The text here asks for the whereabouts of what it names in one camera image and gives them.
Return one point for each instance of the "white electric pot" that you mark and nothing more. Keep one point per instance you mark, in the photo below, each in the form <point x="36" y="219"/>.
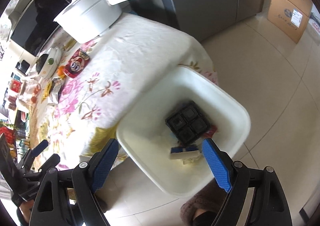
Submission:
<point x="86" y="19"/>

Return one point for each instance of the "red cartoon can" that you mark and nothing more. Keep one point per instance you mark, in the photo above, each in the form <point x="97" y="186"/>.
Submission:
<point x="76" y="64"/>

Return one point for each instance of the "white plastic bin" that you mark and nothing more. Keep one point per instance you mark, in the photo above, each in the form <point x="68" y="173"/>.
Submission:
<point x="148" y="141"/>

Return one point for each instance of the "yellow snack wrapper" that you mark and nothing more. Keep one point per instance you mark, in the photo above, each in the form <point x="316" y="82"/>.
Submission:
<point x="47" y="90"/>

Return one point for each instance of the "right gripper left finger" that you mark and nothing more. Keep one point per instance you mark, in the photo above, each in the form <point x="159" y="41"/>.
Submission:
<point x="68" y="197"/>

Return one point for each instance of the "person left hand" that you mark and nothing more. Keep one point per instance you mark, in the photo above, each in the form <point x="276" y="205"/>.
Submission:
<point x="25" y="210"/>

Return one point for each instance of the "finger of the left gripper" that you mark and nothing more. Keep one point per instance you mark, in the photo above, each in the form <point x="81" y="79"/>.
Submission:
<point x="37" y="148"/>
<point x="49" y="163"/>

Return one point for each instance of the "lower cardboard box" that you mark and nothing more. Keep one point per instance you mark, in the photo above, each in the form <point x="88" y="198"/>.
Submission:
<point x="288" y="18"/>

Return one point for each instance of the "black plastic tray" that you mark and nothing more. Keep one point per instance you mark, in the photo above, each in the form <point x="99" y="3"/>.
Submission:
<point x="188" y="123"/>

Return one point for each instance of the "blue biscuit box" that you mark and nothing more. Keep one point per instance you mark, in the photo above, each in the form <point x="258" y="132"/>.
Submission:
<point x="179" y="152"/>

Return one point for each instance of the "orange mandarin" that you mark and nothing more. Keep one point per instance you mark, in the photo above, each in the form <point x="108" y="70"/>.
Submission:
<point x="61" y="71"/>

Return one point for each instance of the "brown slipper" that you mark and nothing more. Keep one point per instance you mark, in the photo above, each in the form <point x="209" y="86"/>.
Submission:
<point x="204" y="206"/>

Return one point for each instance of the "floral tablecloth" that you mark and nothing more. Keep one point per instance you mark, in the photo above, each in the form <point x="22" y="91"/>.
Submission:
<point x="130" y="58"/>

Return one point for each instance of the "white bowl stack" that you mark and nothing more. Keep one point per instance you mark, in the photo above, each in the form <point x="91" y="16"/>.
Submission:
<point x="52" y="63"/>

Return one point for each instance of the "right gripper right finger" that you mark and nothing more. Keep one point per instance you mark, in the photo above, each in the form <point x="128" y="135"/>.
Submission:
<point x="268" y="206"/>

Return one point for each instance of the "black microwave oven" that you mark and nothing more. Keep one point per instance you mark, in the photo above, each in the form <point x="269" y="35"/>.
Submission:
<point x="32" y="22"/>

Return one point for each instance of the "dark green squash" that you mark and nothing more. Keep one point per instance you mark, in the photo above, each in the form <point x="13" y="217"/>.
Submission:
<point x="40" y="62"/>

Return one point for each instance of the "plastic bag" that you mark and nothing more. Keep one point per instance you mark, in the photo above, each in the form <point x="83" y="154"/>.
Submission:
<point x="55" y="91"/>

